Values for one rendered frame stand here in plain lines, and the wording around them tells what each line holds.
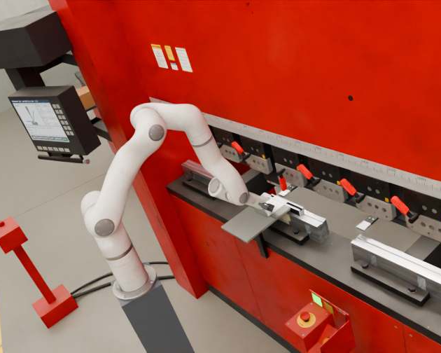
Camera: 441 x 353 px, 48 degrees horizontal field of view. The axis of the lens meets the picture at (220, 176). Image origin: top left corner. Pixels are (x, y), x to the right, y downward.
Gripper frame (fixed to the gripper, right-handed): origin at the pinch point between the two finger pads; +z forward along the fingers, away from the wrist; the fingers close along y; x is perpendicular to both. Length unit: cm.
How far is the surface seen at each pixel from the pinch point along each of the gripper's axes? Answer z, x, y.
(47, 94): -71, -6, 105
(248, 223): -5.3, 9.9, -0.1
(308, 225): 8.9, 0.0, -19.0
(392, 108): -40, -43, -69
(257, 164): -12.0, -15.2, 2.5
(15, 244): -38, 92, 153
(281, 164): -14.8, -18.6, -12.9
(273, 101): -37, -38, -18
